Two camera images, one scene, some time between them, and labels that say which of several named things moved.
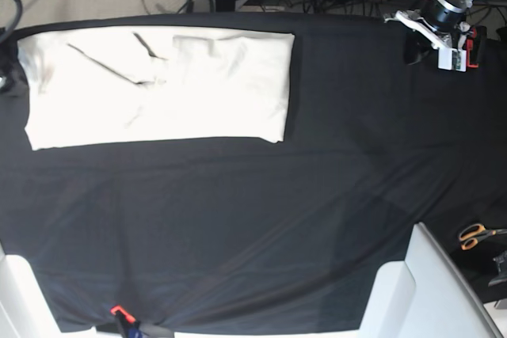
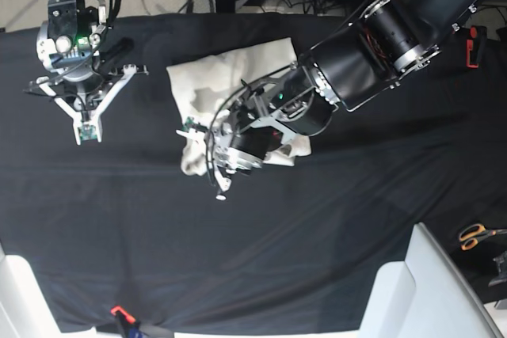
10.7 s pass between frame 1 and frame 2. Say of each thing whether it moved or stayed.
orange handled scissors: stayed
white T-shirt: moved
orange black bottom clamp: stayed
